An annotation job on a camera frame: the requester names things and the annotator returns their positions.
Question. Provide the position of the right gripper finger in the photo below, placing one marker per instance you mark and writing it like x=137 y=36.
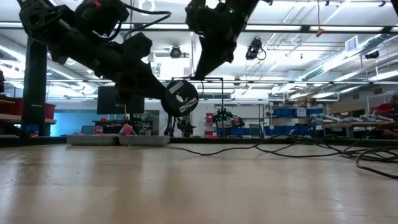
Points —
x=214 y=53

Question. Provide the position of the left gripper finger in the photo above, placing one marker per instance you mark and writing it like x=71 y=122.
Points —
x=154 y=83
x=149 y=94

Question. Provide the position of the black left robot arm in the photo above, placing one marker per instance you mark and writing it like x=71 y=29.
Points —
x=40 y=21

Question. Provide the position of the background black robot arm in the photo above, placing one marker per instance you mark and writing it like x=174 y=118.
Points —
x=182 y=126

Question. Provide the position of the black monitor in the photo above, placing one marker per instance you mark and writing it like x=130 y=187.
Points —
x=107 y=102

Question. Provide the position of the small red clip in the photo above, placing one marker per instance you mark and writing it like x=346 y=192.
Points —
x=96 y=3

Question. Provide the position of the small red drawers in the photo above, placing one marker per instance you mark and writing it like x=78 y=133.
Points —
x=210 y=119

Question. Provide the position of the grey plastic tool case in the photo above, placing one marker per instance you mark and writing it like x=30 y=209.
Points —
x=93 y=140

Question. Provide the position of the blue storage bins with labels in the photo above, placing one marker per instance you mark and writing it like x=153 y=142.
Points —
x=283 y=112

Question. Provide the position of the yellow hanging tag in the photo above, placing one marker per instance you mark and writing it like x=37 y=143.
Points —
x=319 y=31

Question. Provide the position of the red storage bins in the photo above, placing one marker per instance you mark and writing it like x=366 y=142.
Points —
x=9 y=107

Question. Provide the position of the black ceiling fixture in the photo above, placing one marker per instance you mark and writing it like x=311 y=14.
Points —
x=371 y=54

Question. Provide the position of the cluttered wooden workbench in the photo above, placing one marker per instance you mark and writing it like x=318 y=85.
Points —
x=357 y=125

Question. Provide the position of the person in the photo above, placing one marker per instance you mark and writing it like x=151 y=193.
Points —
x=385 y=109

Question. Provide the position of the hanging black camera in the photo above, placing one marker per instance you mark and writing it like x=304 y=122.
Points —
x=175 y=52
x=255 y=48

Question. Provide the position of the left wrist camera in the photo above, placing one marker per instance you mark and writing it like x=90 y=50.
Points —
x=102 y=15

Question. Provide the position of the black aluminium table frame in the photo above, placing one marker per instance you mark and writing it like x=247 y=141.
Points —
x=34 y=93

